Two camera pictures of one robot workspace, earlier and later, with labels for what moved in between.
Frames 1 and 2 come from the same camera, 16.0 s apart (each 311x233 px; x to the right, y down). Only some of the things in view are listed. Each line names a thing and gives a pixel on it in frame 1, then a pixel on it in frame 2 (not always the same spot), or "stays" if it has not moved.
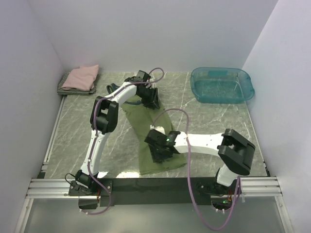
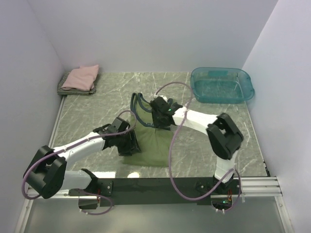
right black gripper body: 157,154 → 157,121
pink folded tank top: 82,77 stays
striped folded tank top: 62,91 stays
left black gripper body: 148,96 → 124,143
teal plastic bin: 221,85 stays
